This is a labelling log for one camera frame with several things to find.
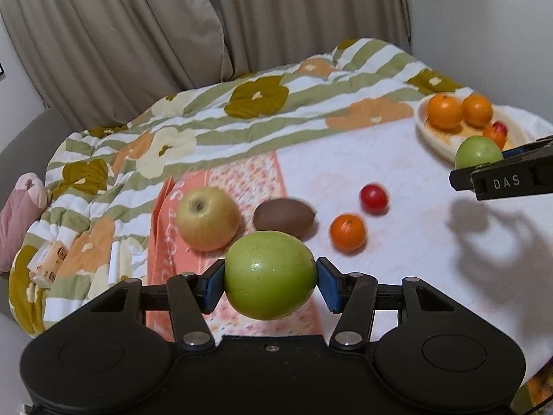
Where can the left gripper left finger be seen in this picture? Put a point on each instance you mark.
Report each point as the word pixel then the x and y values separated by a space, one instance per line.
pixel 190 297

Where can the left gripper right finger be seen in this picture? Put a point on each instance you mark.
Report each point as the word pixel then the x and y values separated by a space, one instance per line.
pixel 353 296

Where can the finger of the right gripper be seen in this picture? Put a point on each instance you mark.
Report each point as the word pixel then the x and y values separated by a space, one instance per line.
pixel 504 176
pixel 525 148

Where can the green apple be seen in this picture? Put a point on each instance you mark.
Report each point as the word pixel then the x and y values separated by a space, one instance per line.
pixel 269 275
pixel 475 151

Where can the large red tomato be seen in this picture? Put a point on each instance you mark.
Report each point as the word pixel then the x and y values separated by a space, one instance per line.
pixel 497 132

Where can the small orange tangerine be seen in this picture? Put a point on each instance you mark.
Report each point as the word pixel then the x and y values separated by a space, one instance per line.
pixel 348 233

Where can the yellow-green apple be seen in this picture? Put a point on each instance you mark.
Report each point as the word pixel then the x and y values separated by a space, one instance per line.
pixel 207 218

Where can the brown kiwi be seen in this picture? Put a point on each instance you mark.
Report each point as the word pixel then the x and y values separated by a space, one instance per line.
pixel 290 216

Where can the cream fruit bowl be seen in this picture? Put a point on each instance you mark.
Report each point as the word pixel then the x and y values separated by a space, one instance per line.
pixel 445 143

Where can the orange in bowl left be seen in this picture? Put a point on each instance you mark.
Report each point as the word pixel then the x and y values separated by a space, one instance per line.
pixel 444 112

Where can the orange in bowl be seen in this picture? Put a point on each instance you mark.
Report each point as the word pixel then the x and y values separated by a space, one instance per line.
pixel 444 112
pixel 477 111

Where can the orange in bowl right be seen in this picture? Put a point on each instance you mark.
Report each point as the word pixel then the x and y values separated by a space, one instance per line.
pixel 477 111

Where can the pink floral towel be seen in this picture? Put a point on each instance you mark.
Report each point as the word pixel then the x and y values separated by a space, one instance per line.
pixel 494 257

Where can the small red cherry tomato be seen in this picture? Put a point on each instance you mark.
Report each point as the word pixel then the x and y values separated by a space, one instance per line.
pixel 374 199

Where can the floral striped quilt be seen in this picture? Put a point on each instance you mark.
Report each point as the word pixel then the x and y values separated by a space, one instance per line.
pixel 104 183

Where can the small printed box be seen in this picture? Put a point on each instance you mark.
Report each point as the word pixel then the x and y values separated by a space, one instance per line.
pixel 45 265

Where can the pink plush pillow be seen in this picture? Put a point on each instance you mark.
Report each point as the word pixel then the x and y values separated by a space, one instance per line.
pixel 25 204

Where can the grey headboard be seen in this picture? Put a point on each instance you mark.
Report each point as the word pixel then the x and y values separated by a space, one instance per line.
pixel 32 149

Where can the beige curtain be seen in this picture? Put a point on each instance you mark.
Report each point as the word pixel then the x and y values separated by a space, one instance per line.
pixel 102 62

